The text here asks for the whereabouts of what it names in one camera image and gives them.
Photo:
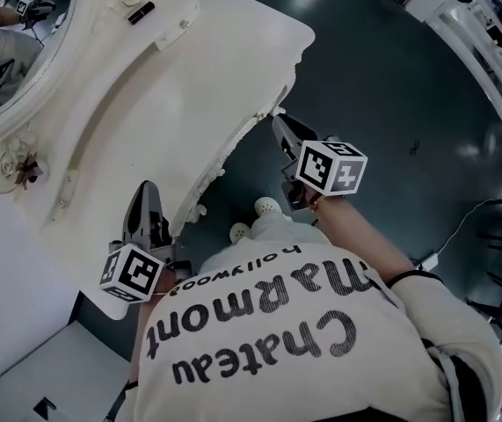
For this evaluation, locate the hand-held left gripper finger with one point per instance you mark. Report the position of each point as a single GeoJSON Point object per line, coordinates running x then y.
{"type": "Point", "coordinates": [128, 229]}
{"type": "Point", "coordinates": [156, 202]}

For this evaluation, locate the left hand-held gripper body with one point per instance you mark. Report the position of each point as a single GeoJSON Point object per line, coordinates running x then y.
{"type": "Point", "coordinates": [134, 273]}

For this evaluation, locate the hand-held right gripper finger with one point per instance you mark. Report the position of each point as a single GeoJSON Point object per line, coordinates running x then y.
{"type": "Point", "coordinates": [307, 133]}
{"type": "Point", "coordinates": [282, 150]}

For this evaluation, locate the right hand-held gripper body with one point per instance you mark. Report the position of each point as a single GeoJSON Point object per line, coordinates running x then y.
{"type": "Point", "coordinates": [329, 169]}

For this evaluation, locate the person's right forearm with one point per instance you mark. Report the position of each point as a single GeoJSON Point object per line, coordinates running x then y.
{"type": "Point", "coordinates": [356, 235]}

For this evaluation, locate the person's left forearm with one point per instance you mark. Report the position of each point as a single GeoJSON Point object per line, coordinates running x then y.
{"type": "Point", "coordinates": [138, 345]}

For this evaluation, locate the white ornate dressing table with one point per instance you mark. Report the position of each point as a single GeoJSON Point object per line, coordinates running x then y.
{"type": "Point", "coordinates": [189, 82]}

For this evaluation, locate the mirror with white ornate frame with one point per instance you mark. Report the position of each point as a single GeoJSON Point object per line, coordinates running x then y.
{"type": "Point", "coordinates": [13, 60]}

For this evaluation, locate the white trousers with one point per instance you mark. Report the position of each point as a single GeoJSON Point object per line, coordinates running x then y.
{"type": "Point", "coordinates": [285, 231]}

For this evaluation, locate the small black floor loop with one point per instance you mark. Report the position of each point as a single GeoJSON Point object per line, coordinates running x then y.
{"type": "Point", "coordinates": [415, 147]}

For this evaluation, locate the dried brown flower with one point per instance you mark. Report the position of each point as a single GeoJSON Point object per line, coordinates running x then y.
{"type": "Point", "coordinates": [28, 167]}

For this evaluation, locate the grey flat board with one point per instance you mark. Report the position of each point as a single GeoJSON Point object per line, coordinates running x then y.
{"type": "Point", "coordinates": [48, 376]}

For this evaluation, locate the white power adapter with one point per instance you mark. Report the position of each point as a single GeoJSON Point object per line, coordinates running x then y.
{"type": "Point", "coordinates": [428, 262]}

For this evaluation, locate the cream printed shirt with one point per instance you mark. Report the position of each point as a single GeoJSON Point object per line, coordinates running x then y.
{"type": "Point", "coordinates": [277, 345]}

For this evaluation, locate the white shelf unit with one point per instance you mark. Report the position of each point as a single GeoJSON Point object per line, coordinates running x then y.
{"type": "Point", "coordinates": [475, 46]}

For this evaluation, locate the black lipstick tube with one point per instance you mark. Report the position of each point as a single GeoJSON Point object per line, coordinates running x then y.
{"type": "Point", "coordinates": [141, 12]}

